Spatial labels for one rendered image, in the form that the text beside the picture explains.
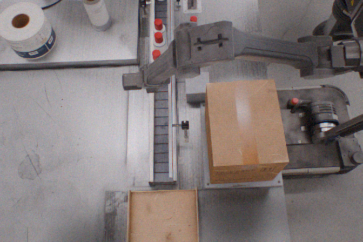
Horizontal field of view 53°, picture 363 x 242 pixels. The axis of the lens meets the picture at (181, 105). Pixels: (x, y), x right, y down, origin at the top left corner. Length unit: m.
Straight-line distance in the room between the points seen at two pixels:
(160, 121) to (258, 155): 0.47
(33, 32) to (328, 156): 1.65
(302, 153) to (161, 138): 0.99
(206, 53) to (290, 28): 2.18
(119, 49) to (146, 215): 0.73
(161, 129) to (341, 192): 1.35
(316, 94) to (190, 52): 1.68
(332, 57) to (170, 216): 0.83
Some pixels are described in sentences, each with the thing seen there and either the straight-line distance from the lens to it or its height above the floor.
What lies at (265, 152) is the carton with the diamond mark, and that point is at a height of 1.12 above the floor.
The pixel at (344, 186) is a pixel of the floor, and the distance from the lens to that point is 2.48.
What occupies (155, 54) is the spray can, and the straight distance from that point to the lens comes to 1.39.
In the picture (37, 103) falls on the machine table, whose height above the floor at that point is 0.83.
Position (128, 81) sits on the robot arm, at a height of 1.23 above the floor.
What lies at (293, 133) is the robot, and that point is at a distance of 2.19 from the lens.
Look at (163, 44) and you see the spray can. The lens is 1.46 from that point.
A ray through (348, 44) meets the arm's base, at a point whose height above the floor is 1.48.
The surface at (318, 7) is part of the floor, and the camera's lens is 3.04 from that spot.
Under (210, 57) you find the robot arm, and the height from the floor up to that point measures 1.65.
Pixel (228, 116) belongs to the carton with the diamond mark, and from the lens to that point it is 1.23.
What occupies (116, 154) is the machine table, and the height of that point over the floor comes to 0.83.
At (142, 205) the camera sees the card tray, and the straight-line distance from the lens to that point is 1.45.
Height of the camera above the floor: 2.26
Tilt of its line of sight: 66 degrees down
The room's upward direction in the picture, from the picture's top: 5 degrees counter-clockwise
